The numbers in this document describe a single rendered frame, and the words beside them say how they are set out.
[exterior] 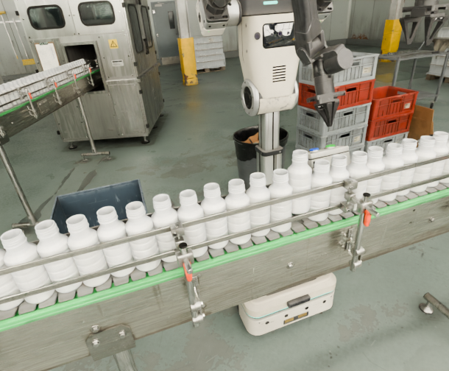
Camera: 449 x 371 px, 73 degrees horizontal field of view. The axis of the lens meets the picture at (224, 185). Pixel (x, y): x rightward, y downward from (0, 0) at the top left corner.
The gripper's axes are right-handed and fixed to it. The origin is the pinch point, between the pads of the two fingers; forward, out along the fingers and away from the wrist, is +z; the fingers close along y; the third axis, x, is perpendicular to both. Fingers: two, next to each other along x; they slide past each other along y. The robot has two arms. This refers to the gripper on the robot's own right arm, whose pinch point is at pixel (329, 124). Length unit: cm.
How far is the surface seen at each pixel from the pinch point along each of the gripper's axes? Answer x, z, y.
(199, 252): -16, 23, -51
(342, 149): -3.5, 8.5, 1.0
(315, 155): -3.6, 8.3, -8.8
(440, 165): -16.6, 17.6, 23.7
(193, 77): 714, -157, 128
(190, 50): 692, -218, 129
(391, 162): -17.9, 12.8, 5.2
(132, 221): -19, 11, -64
